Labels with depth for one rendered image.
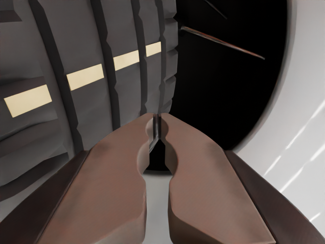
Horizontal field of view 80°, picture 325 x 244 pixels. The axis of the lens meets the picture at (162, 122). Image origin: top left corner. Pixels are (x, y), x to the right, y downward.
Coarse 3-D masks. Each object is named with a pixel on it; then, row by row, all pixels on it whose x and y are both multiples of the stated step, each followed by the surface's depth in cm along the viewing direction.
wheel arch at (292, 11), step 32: (192, 0) 62; (224, 0) 58; (256, 0) 55; (288, 0) 28; (224, 32) 62; (256, 32) 58; (288, 32) 30; (192, 64) 72; (224, 64) 66; (256, 64) 62; (288, 64) 31; (192, 96) 78; (224, 96) 72; (256, 96) 58; (224, 128) 64; (256, 128) 39; (160, 160) 67
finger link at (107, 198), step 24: (144, 120) 10; (96, 144) 9; (120, 144) 9; (144, 144) 9; (96, 168) 7; (120, 168) 7; (144, 168) 9; (72, 192) 6; (96, 192) 6; (120, 192) 6; (144, 192) 6; (72, 216) 6; (96, 216) 6; (120, 216) 6; (144, 216) 6; (48, 240) 5; (72, 240) 5; (96, 240) 5; (120, 240) 6
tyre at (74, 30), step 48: (0, 0) 8; (48, 0) 10; (96, 0) 12; (144, 0) 16; (0, 48) 8; (48, 48) 10; (96, 48) 13; (144, 48) 17; (0, 96) 8; (48, 96) 10; (96, 96) 13; (144, 96) 20; (0, 144) 9; (48, 144) 11; (0, 192) 10
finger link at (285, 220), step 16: (240, 160) 8; (240, 176) 7; (256, 176) 7; (256, 192) 6; (272, 192) 7; (256, 208) 6; (272, 208) 6; (288, 208) 6; (272, 224) 6; (288, 224) 6; (304, 224) 6; (288, 240) 5; (304, 240) 5; (320, 240) 5
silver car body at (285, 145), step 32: (320, 0) 26; (320, 32) 28; (320, 64) 30; (288, 96) 33; (320, 96) 31; (288, 128) 36; (320, 128) 33; (256, 160) 42; (288, 160) 39; (320, 160) 36; (160, 192) 63; (288, 192) 42; (320, 192) 39; (160, 224) 72; (320, 224) 42
